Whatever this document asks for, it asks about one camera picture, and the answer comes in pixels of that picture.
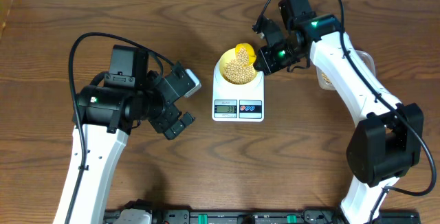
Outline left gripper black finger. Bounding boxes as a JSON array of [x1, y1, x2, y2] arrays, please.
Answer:
[[163, 120, 186, 140], [180, 112, 195, 126]]

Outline yellow measuring scoop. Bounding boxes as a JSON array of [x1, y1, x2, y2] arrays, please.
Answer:
[[235, 43, 256, 66]]

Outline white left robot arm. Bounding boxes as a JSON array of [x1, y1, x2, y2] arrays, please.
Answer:
[[54, 45, 201, 223]]

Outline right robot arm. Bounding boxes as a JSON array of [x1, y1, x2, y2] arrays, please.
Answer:
[[252, 0, 424, 223]]

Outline soybeans in bowl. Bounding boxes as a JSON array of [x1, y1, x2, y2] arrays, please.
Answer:
[[223, 59, 256, 85]]

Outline yellow plastic bowl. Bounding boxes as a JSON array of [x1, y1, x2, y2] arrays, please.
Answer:
[[219, 44, 257, 85]]

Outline white digital kitchen scale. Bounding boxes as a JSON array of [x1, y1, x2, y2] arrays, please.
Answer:
[[212, 49, 265, 122]]

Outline soybeans in container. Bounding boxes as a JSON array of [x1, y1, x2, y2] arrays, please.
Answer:
[[321, 72, 331, 84]]

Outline clear plastic container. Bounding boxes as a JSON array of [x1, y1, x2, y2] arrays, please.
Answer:
[[316, 50, 376, 91]]

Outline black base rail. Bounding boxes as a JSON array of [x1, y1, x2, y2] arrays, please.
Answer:
[[102, 199, 421, 224]]

